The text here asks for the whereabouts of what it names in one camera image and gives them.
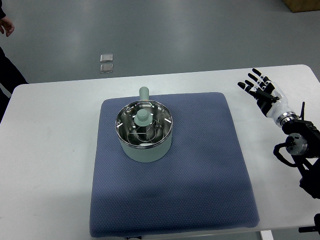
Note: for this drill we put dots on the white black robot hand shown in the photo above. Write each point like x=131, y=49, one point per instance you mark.
x=269, y=97

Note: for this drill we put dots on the bystander hand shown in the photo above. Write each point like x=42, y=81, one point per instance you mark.
x=6, y=26

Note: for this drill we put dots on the glass lid with green knob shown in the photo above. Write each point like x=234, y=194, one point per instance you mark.
x=142, y=113

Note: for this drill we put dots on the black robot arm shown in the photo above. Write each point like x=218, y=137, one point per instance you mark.
x=301, y=149

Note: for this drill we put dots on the bystander dark clothing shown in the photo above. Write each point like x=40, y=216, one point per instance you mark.
x=10, y=76

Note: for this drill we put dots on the brown cardboard box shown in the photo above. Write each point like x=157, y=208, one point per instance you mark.
x=297, y=6

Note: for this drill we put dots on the upper metal floor plate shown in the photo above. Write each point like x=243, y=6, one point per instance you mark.
x=106, y=57

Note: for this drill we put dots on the blue quilted mat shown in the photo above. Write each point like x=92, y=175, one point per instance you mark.
x=202, y=183

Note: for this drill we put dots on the mint green saucepan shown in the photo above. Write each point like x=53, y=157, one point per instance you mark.
x=150, y=154

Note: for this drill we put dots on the white table leg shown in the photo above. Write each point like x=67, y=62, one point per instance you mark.
x=266, y=235

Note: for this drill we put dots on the wire steamer rack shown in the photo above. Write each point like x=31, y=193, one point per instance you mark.
x=145, y=135

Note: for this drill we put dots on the black bracket at table edge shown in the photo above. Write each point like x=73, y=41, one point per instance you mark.
x=314, y=228

